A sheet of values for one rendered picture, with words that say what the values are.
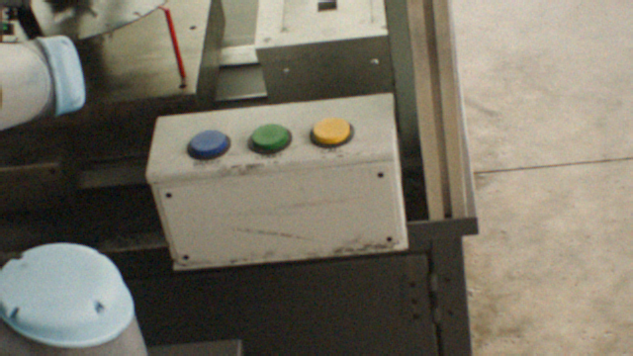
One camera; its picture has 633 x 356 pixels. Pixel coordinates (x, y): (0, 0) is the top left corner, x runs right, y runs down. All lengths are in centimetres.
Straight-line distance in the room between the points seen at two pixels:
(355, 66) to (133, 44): 33
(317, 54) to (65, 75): 45
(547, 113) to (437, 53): 156
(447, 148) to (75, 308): 49
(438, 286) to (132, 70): 49
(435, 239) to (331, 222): 17
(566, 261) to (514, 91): 60
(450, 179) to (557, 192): 123
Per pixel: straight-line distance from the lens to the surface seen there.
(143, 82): 161
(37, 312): 113
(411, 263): 153
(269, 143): 136
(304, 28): 156
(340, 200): 138
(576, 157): 274
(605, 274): 247
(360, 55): 154
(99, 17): 158
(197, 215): 141
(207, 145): 137
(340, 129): 136
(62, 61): 117
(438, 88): 136
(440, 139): 140
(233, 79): 175
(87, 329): 113
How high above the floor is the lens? 172
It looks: 39 degrees down
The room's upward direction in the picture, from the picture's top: 10 degrees counter-clockwise
